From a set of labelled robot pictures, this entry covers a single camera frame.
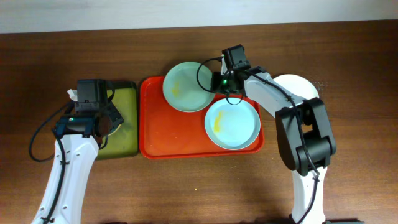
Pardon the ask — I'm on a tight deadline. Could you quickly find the mint green plate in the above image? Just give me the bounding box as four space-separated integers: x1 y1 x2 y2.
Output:
162 62 215 113

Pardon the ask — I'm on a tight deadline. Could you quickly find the white plate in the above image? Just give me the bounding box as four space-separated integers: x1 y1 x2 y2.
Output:
273 74 319 100

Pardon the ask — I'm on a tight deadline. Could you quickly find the red plastic tray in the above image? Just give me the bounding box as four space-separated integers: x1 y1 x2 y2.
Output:
139 76 265 159

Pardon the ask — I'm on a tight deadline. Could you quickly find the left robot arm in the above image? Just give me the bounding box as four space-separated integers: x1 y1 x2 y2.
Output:
28 100 122 223

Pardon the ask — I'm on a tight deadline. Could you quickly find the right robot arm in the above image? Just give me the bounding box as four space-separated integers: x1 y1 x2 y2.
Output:
211 67 336 223

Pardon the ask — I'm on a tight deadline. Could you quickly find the light blue plate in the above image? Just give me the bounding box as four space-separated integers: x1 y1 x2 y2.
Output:
204 98 261 151

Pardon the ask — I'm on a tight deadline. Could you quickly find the black tray with yellow liquid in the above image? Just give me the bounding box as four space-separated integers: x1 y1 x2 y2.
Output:
96 80 139 161

